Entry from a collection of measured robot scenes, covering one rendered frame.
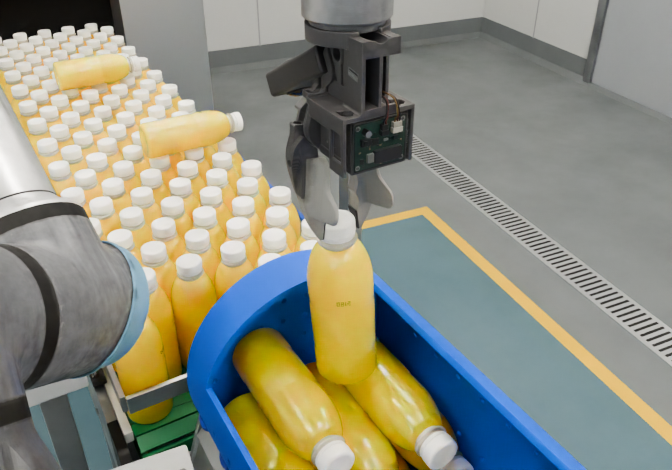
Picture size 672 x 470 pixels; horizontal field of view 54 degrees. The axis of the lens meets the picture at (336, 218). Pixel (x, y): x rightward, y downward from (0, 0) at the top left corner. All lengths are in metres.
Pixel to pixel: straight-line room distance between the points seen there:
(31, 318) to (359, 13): 0.32
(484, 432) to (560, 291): 2.11
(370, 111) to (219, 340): 0.34
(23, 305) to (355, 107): 0.29
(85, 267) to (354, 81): 0.26
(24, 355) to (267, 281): 0.33
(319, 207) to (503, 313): 2.14
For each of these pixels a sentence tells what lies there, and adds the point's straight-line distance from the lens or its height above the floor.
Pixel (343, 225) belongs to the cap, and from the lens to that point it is 0.65.
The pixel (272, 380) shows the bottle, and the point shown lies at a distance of 0.76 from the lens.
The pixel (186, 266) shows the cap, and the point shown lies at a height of 1.10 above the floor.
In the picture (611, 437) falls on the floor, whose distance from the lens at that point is 2.36.
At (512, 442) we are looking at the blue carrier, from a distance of 0.78.
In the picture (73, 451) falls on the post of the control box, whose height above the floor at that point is 0.81.
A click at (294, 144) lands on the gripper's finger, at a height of 1.43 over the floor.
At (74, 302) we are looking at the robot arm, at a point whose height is 1.37.
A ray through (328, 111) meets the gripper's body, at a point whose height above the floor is 1.48.
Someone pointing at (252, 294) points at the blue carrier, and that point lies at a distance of 0.75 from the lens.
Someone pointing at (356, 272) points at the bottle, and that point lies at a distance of 0.66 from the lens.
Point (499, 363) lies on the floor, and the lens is 2.49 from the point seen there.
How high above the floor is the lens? 1.68
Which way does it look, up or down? 31 degrees down
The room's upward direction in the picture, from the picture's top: straight up
